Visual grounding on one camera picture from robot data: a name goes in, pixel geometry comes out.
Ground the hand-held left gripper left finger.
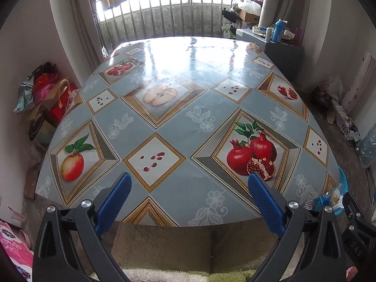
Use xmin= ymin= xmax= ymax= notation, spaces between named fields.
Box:
xmin=32 ymin=172 xmax=133 ymax=282

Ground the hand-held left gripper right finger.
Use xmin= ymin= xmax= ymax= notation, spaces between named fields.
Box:
xmin=247 ymin=173 xmax=353 ymax=282

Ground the blue plastic mesh basket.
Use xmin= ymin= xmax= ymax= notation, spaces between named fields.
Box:
xmin=302 ymin=166 xmax=349 ymax=215

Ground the brown fleece cloth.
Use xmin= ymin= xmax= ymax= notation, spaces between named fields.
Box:
xmin=111 ymin=220 xmax=306 ymax=274

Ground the plastic wrapped water jug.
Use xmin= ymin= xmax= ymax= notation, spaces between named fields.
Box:
xmin=359 ymin=129 xmax=376 ymax=170

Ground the mint green box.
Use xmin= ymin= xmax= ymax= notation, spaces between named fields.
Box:
xmin=29 ymin=117 xmax=58 ymax=145

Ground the table with fruit tablecloth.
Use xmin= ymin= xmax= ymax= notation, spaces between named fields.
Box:
xmin=35 ymin=36 xmax=342 ymax=227

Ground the pink floral bag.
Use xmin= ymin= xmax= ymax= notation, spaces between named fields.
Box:
xmin=0 ymin=219 xmax=35 ymax=277

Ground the red gift bag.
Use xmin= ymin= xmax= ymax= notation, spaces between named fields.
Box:
xmin=51 ymin=79 xmax=79 ymax=121

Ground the dark snack bag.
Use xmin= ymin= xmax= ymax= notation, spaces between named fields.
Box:
xmin=312 ymin=85 xmax=333 ymax=108

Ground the crumpled white plastic bag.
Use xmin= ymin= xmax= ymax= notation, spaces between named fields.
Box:
xmin=323 ymin=74 xmax=345 ymax=101

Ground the patterned green cloth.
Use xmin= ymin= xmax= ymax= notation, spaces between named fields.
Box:
xmin=13 ymin=80 xmax=38 ymax=115

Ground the grey cabinet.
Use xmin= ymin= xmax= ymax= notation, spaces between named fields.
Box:
xmin=235 ymin=27 xmax=305 ymax=83

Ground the pink printed roll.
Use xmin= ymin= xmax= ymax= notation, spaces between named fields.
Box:
xmin=343 ymin=51 xmax=372 ymax=118

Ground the green white bag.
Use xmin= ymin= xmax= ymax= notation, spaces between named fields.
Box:
xmin=220 ymin=23 xmax=237 ymax=40

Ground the beige curtain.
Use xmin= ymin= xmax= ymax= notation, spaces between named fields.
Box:
xmin=258 ymin=0 xmax=295 ymax=27
xmin=73 ymin=0 xmax=102 ymax=67

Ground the cardboard box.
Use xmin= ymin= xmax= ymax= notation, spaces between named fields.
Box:
xmin=236 ymin=11 xmax=261 ymax=24

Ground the white cloth bundle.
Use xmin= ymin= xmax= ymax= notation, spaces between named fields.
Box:
xmin=230 ymin=0 xmax=262 ymax=14

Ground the metal balcony railing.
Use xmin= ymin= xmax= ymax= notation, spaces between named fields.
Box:
xmin=93 ymin=0 xmax=265 ymax=57

